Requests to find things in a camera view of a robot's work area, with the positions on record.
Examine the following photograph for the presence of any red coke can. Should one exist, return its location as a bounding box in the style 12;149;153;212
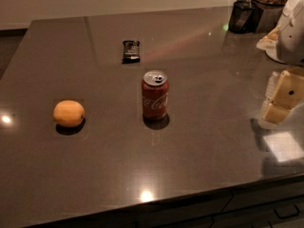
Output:
142;70;169;121

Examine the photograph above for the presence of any dark snack tray box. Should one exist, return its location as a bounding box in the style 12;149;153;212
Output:
242;0;283;33

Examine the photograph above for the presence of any orange fruit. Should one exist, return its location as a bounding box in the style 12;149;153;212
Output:
53;100;86;127

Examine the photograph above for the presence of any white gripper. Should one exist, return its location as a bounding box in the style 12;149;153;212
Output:
256;0;304;124

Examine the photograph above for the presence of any cabinet drawer handle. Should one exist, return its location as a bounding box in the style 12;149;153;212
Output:
274;205;301;220

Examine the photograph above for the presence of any black rxbar chocolate bar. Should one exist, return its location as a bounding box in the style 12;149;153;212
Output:
123;40;141;64

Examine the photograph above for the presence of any black mesh cup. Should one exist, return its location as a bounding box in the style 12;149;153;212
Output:
228;1;254;33

